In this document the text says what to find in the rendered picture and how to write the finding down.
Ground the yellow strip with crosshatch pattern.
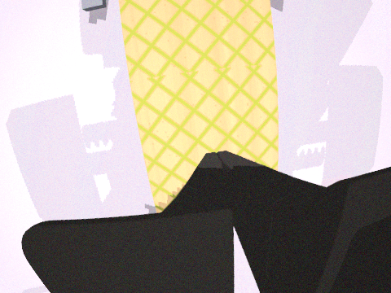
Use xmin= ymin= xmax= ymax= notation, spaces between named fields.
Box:
xmin=118 ymin=0 xmax=279 ymax=212

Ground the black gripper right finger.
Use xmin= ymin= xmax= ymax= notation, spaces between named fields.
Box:
xmin=216 ymin=151 xmax=391 ymax=293

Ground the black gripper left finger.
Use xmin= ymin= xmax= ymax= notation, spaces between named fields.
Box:
xmin=21 ymin=152 xmax=235 ymax=293

